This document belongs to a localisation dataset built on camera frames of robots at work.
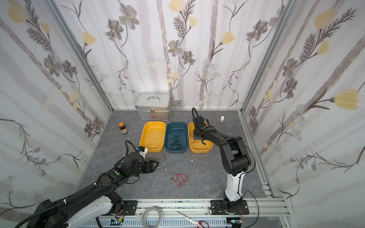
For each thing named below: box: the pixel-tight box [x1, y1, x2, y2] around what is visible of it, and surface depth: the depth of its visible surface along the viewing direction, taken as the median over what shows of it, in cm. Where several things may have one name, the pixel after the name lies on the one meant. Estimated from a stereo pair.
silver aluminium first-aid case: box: [134, 93, 172, 122], surface depth 110 cm
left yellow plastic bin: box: [139, 121, 167, 153], surface depth 103 cm
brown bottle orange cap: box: [118, 122, 129, 135], surface depth 103 cm
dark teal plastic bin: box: [164, 122, 189, 153], surface depth 103 cm
